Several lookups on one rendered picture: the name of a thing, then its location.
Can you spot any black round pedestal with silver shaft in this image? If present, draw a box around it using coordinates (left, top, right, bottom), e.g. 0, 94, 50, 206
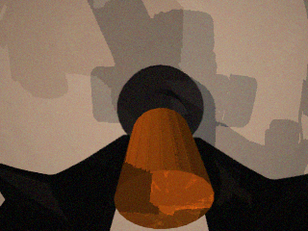
116, 64, 204, 136

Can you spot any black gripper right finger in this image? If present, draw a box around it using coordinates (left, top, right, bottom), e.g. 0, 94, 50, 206
193, 138, 308, 231

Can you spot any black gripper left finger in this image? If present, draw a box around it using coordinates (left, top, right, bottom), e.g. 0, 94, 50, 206
0, 134, 131, 231

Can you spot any orange knob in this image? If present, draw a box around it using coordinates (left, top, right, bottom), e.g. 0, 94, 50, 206
115, 108, 215, 228

